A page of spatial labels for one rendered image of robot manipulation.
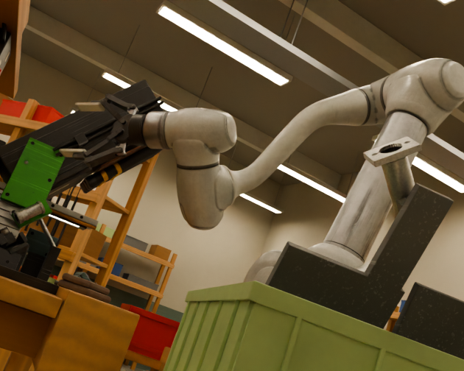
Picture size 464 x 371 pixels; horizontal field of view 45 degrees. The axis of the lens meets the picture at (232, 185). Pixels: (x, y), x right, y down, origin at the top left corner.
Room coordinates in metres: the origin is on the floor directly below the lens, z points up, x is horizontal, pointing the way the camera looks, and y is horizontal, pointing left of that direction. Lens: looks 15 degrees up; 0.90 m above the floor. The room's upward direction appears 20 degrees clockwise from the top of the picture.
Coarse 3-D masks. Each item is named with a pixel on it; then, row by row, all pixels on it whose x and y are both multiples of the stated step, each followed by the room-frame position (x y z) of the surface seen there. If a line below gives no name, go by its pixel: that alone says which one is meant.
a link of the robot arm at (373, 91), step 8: (384, 80) 1.30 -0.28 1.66; (360, 88) 1.34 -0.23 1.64; (368, 88) 1.33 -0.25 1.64; (376, 88) 1.31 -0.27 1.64; (368, 96) 1.32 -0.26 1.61; (376, 96) 1.31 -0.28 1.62; (376, 104) 1.32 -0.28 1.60; (376, 112) 1.34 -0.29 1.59; (384, 112) 1.32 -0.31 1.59; (368, 120) 1.35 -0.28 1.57; (376, 120) 1.36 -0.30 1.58; (384, 120) 1.34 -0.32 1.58
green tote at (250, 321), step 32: (224, 288) 0.63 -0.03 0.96; (256, 288) 0.50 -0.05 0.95; (192, 320) 0.79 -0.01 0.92; (224, 320) 0.59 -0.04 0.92; (256, 320) 0.51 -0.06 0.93; (288, 320) 0.51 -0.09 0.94; (320, 320) 0.51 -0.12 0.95; (352, 320) 0.52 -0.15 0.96; (192, 352) 0.71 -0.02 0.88; (224, 352) 0.55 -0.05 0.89; (256, 352) 0.51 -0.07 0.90; (288, 352) 0.51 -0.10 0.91; (320, 352) 0.52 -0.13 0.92; (352, 352) 0.52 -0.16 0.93; (384, 352) 0.52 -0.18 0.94; (416, 352) 0.53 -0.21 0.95
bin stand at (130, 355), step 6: (126, 354) 1.67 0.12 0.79; (132, 354) 1.67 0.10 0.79; (138, 354) 1.68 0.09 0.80; (132, 360) 1.67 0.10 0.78; (138, 360) 1.68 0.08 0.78; (144, 360) 1.68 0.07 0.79; (150, 360) 1.69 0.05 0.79; (156, 360) 1.70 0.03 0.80; (150, 366) 1.69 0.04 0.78; (156, 366) 1.70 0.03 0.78
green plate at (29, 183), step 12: (36, 144) 1.62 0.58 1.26; (24, 156) 1.60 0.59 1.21; (36, 156) 1.61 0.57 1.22; (48, 156) 1.62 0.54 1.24; (60, 156) 1.64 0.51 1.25; (24, 168) 1.59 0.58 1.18; (36, 168) 1.61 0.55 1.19; (48, 168) 1.62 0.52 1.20; (12, 180) 1.58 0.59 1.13; (24, 180) 1.59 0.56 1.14; (36, 180) 1.60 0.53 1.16; (48, 180) 1.61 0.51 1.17; (12, 192) 1.57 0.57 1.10; (24, 192) 1.59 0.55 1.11; (36, 192) 1.60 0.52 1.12; (48, 192) 1.61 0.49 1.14; (24, 204) 1.58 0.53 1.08
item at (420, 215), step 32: (416, 192) 0.56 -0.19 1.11; (416, 224) 0.58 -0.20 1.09; (288, 256) 0.60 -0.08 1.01; (320, 256) 0.61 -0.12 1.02; (384, 256) 0.60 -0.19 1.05; (416, 256) 0.60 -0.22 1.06; (288, 288) 0.62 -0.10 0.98; (320, 288) 0.62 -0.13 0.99; (352, 288) 0.62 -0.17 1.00; (384, 288) 0.62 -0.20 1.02; (384, 320) 0.65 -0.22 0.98
